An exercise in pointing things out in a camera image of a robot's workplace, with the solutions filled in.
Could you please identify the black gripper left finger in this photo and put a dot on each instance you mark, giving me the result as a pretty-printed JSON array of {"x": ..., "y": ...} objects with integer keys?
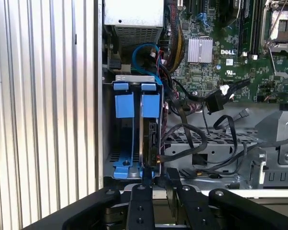
[{"x": 140, "y": 210}]

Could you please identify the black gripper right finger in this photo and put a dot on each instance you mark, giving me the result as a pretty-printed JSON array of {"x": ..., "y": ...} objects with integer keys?
[{"x": 196, "y": 210}]

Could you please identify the hard disk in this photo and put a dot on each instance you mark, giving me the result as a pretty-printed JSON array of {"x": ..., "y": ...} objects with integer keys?
[{"x": 150, "y": 105}]

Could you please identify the empty blue disk carrier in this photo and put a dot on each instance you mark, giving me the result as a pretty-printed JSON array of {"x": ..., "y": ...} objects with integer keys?
[{"x": 124, "y": 105}]

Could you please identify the silver metal disk bay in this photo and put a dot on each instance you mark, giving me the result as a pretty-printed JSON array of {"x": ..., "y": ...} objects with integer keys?
[{"x": 134, "y": 77}]

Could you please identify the white-clipped RAM slot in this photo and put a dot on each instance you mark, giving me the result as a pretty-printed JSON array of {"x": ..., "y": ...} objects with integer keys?
[
  {"x": 242, "y": 28},
  {"x": 253, "y": 28}
]

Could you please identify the black-clipped RAM slot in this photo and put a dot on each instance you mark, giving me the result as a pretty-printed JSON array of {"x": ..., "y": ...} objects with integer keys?
[
  {"x": 248, "y": 28},
  {"x": 258, "y": 28}
]

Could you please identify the black expansion slot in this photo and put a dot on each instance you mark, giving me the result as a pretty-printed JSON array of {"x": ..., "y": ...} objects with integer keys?
[
  {"x": 190, "y": 6},
  {"x": 199, "y": 4}
]

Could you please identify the white expansion slot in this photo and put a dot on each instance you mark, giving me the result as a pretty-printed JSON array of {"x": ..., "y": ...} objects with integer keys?
[{"x": 180, "y": 3}]

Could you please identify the open PC case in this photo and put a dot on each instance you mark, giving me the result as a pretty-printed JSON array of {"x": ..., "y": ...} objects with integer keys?
[{"x": 261, "y": 115}]

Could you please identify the green Dell motherboard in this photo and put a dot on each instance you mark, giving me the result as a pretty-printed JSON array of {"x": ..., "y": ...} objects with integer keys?
[{"x": 206, "y": 76}]

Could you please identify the silver ribbed chipset heatsink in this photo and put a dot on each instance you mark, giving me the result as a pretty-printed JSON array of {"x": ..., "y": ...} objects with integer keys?
[{"x": 200, "y": 49}]

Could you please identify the blue board connector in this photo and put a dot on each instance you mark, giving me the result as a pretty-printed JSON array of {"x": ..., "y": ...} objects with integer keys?
[{"x": 202, "y": 20}]

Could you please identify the silver power supply unit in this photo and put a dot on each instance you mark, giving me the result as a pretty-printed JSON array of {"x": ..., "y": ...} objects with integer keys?
[{"x": 134, "y": 14}]

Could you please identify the CPU socket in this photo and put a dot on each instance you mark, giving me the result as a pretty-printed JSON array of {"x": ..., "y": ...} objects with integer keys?
[{"x": 278, "y": 16}]

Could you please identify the thin metal locking lever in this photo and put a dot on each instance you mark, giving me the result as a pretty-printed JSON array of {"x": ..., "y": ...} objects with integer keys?
[{"x": 274, "y": 14}]

